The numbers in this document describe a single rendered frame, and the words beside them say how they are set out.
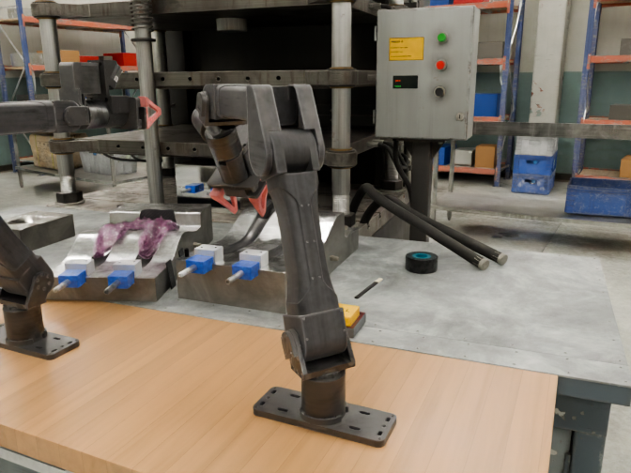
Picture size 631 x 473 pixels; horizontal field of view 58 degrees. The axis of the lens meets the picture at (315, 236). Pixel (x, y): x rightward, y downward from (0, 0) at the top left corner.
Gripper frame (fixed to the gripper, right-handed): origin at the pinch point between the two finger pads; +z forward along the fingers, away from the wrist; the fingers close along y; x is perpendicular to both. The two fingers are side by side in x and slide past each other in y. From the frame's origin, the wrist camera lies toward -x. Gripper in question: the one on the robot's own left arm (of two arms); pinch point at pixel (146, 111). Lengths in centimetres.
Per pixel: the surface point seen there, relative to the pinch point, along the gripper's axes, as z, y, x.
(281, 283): -7, -37, 33
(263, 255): -5.6, -32.5, 28.4
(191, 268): -13.6, -20.1, 30.6
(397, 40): 78, -34, -20
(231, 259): -4.1, -23.7, 30.7
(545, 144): 562, -56, 52
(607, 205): 361, -113, 77
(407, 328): -4, -63, 40
